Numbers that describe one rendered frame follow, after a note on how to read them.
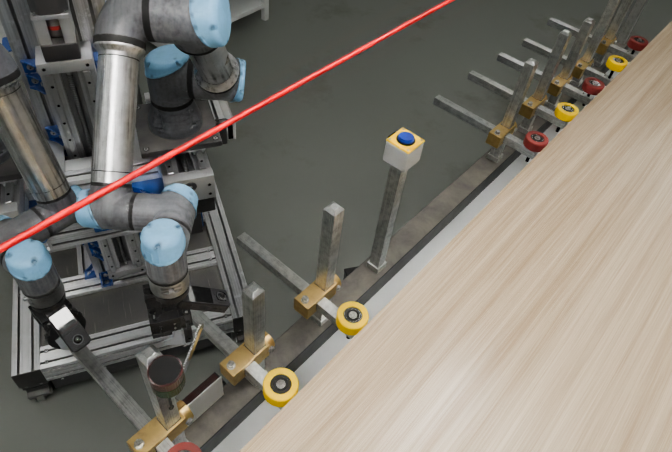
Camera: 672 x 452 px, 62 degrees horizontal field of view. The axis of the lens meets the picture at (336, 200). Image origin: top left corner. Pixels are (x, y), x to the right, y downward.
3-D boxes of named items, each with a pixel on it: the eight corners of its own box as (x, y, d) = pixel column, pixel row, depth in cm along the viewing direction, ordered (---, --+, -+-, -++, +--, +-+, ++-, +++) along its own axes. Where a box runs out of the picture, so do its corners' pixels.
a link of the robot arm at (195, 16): (197, 62, 157) (144, -34, 103) (250, 66, 158) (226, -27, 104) (193, 104, 156) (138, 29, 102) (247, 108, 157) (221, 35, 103)
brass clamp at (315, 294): (291, 307, 148) (292, 296, 145) (325, 277, 156) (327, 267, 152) (308, 321, 146) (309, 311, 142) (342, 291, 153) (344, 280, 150)
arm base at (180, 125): (145, 110, 165) (139, 82, 157) (197, 103, 169) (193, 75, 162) (152, 143, 155) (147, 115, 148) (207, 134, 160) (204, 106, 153)
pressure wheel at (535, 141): (534, 154, 205) (546, 130, 197) (540, 169, 200) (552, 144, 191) (513, 152, 205) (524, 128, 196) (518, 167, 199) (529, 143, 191)
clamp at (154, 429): (130, 450, 120) (125, 441, 116) (181, 405, 128) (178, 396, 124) (145, 468, 118) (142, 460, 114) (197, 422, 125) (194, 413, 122)
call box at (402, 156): (381, 162, 143) (386, 138, 137) (397, 149, 147) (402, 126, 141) (403, 175, 140) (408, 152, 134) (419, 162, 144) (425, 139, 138)
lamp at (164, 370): (158, 419, 113) (140, 369, 97) (180, 399, 116) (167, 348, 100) (176, 439, 110) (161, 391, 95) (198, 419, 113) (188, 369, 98)
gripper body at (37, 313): (64, 301, 134) (50, 271, 125) (85, 323, 130) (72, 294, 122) (34, 321, 129) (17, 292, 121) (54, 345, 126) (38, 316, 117)
